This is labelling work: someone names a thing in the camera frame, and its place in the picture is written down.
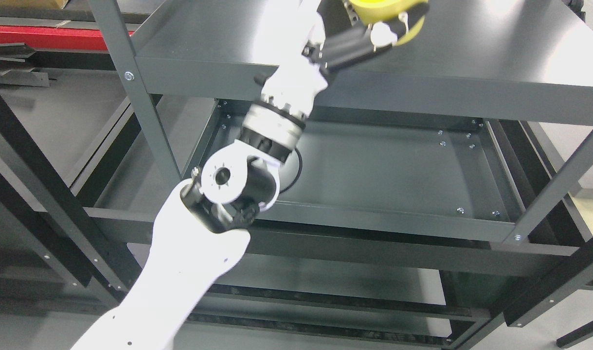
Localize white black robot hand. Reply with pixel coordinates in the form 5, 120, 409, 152
254, 0, 426, 120

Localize yellow plastic cup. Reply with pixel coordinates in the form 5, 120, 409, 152
348, 0, 430, 47

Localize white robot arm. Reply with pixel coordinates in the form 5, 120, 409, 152
72, 97, 313, 350

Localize grey metal shelf unit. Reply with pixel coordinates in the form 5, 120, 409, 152
90, 0, 593, 327

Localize black metal shelf rack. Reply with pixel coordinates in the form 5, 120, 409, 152
0, 40, 141, 311

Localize red metal beam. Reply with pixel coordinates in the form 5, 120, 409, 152
0, 26, 108, 52

